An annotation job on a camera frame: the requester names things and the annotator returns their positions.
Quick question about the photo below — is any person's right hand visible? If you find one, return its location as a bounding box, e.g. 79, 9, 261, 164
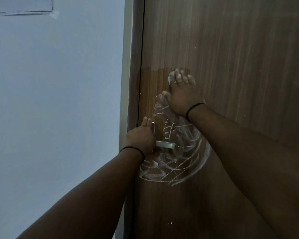
162, 69, 207, 119

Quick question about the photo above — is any person's left hand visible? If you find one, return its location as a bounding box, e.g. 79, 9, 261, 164
124, 116, 157, 157

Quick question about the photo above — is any silver door handle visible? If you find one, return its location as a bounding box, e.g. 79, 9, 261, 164
150, 121, 175, 149

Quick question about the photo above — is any brown wooden door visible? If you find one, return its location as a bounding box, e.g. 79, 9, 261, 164
132, 0, 299, 239

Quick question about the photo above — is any person's right forearm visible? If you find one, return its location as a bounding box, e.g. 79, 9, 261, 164
188, 104, 299, 239

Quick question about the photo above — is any person's left forearm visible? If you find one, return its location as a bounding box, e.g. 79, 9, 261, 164
16, 148, 145, 239

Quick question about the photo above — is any black wristband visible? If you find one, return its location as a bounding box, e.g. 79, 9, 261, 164
119, 146, 146, 163
185, 103, 207, 122

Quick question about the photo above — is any brown door frame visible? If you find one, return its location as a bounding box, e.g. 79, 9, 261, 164
116, 0, 146, 239

